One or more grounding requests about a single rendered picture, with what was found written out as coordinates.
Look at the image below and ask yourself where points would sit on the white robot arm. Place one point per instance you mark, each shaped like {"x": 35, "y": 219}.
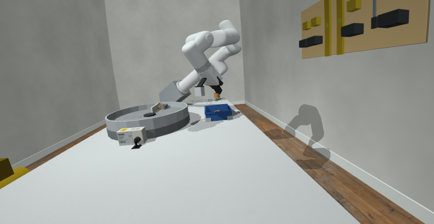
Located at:
{"x": 196, "y": 44}

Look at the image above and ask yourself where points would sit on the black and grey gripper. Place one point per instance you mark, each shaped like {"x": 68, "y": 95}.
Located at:
{"x": 213, "y": 78}

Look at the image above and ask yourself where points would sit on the blue open crate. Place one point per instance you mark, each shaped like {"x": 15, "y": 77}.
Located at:
{"x": 224, "y": 113}

